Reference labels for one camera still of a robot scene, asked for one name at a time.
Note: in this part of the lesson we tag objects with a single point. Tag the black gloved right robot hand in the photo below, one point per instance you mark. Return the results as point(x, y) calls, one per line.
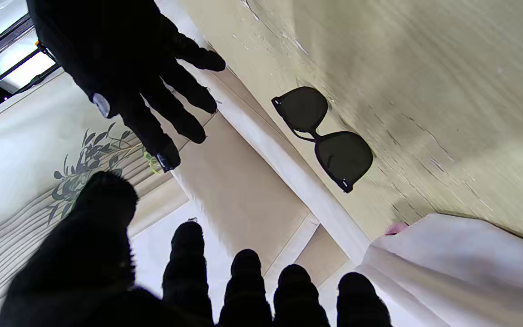
point(107, 50)

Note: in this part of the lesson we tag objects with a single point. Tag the dark sunglasses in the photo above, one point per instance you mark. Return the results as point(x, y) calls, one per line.
point(302, 109)

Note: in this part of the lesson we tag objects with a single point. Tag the pale pink backpack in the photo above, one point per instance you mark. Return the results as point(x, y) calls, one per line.
point(447, 272)

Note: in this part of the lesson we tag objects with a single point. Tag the tall green leafy plant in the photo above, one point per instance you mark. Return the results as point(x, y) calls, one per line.
point(90, 159)

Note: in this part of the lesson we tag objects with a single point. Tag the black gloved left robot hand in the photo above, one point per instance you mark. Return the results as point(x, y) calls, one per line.
point(84, 254)

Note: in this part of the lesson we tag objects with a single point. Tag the beige sofa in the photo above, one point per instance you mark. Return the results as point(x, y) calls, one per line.
point(239, 190)

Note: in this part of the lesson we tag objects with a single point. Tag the beige pleated curtain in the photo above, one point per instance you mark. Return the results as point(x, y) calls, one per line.
point(12, 254)

